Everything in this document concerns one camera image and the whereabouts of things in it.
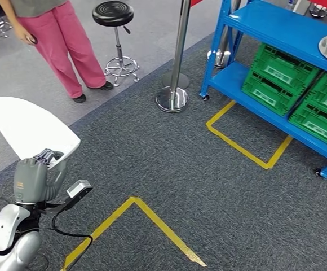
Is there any black camera bracket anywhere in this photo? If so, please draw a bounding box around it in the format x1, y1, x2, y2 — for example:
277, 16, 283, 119
35, 185, 93, 216

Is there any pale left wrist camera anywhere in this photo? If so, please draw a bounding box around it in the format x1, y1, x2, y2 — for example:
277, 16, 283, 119
66, 179, 93, 199

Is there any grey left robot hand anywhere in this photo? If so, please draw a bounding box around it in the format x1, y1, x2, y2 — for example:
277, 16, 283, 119
14, 148, 67, 204

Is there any green plastic crate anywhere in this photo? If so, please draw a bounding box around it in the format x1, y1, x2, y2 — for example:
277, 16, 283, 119
241, 69, 302, 118
251, 43, 321, 93
288, 100, 327, 152
304, 73, 327, 123

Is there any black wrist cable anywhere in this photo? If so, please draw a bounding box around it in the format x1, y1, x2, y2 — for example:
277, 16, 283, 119
51, 211, 93, 271

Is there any black stool chrome base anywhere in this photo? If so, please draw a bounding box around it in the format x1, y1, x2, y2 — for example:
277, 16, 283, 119
92, 1, 140, 88

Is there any blue metal shelf rack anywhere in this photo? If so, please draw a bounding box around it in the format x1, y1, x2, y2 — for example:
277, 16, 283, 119
199, 0, 327, 180

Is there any chrome stanchion post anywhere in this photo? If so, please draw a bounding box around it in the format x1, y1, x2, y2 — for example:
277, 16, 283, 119
207, 0, 241, 70
155, 0, 191, 113

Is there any white plastic body panel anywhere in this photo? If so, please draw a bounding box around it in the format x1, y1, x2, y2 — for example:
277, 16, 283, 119
0, 96, 81, 169

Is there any yellow floor tape square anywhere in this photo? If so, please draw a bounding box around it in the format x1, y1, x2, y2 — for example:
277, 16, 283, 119
60, 197, 208, 271

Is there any person's right hand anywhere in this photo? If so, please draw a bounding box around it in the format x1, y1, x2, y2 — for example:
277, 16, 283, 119
14, 23, 38, 46

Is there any person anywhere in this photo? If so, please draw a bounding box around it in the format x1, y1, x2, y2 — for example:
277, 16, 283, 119
0, 0, 114, 104

